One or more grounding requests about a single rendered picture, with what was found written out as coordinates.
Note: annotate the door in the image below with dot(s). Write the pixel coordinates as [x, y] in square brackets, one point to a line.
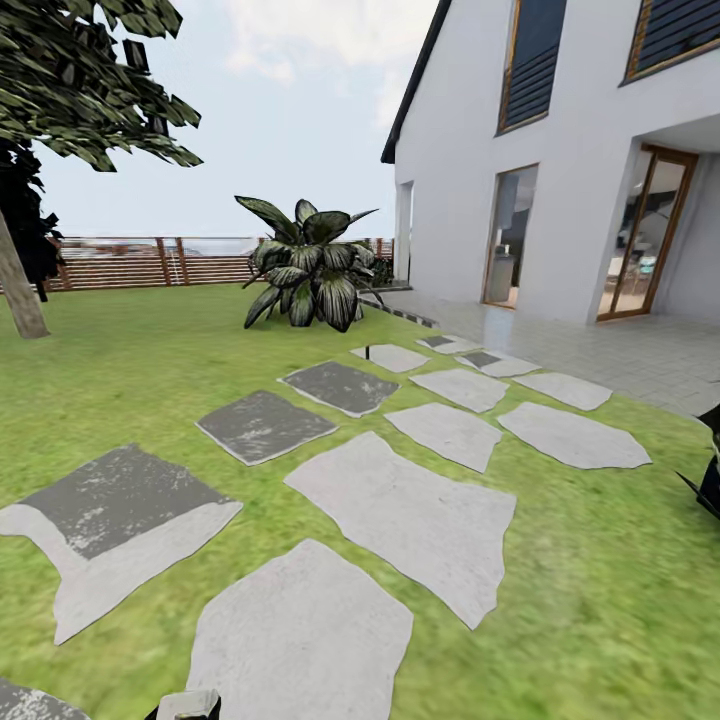
[660, 181]

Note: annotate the tree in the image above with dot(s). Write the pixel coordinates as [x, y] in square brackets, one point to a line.
[59, 79]
[20, 205]

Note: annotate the fixed window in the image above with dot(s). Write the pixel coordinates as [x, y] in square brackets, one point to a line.
[514, 203]

